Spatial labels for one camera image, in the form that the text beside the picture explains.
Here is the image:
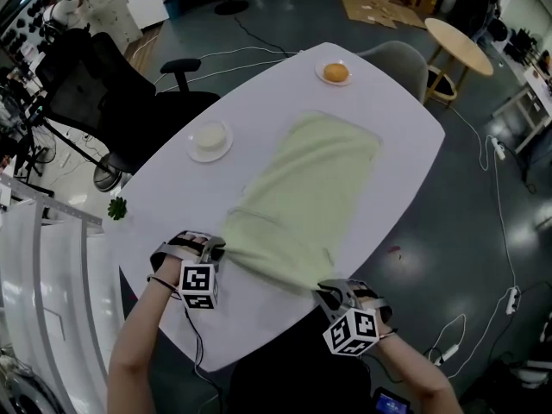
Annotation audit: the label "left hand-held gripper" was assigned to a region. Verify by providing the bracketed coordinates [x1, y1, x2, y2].
[148, 230, 227, 311]

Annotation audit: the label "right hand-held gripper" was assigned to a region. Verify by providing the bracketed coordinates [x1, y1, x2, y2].
[316, 279, 394, 358]

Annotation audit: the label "light green cloth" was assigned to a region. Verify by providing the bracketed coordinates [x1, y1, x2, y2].
[218, 109, 384, 298]

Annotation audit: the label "person's right forearm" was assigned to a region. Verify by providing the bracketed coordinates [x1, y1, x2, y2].
[373, 329, 466, 414]

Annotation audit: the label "person's left forearm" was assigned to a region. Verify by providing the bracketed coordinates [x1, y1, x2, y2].
[106, 260, 185, 414]

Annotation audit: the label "person's left hand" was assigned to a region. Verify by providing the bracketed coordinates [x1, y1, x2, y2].
[182, 234, 210, 253]

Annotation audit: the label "person's right hand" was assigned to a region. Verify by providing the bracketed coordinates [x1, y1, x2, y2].
[351, 285, 378, 302]

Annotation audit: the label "person's black clothing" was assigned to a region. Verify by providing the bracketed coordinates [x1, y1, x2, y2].
[225, 304, 375, 414]

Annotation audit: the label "small green potted plant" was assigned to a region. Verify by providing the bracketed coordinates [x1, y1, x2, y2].
[107, 196, 129, 222]

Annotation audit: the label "white cup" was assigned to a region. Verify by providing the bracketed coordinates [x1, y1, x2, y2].
[194, 119, 228, 152]

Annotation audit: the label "black device blue screen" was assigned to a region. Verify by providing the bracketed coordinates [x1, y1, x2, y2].
[372, 386, 411, 414]

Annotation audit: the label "white power strip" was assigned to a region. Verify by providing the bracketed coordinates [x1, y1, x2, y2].
[504, 285, 522, 317]
[490, 135, 507, 162]
[434, 342, 461, 367]

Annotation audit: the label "white metal shelving rack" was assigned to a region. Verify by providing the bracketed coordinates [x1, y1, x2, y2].
[0, 172, 127, 414]

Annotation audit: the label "black mesh office chair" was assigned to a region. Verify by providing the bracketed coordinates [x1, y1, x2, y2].
[35, 27, 222, 177]

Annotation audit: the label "orange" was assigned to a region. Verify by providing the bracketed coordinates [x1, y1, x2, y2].
[323, 61, 350, 83]

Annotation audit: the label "grey white oval device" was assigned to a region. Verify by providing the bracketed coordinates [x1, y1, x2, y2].
[0, 360, 60, 414]

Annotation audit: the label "grey shell chair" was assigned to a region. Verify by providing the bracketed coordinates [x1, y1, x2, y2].
[355, 40, 430, 106]

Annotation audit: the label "white locker cabinet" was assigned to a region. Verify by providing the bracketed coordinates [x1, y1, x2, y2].
[77, 0, 170, 43]

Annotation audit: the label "white desk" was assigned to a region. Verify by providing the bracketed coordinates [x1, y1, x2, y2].
[490, 64, 552, 155]

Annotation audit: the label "round wooden table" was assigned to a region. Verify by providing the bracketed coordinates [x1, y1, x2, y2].
[423, 16, 495, 99]

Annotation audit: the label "flattened cardboard sheets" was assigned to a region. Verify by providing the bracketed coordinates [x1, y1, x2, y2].
[329, 0, 429, 30]

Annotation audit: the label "black floor stand with camera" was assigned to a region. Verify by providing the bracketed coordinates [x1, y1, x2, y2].
[28, 104, 130, 194]

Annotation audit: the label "white power cable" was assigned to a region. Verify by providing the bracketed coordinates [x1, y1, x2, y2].
[447, 104, 519, 293]

